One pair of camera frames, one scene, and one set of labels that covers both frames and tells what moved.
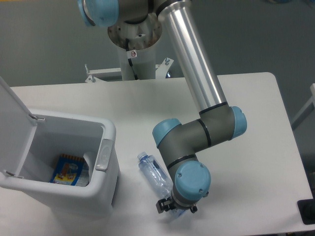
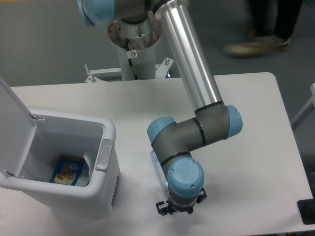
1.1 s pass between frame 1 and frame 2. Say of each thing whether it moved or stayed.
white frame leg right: stayed
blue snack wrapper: stayed
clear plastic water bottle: moved
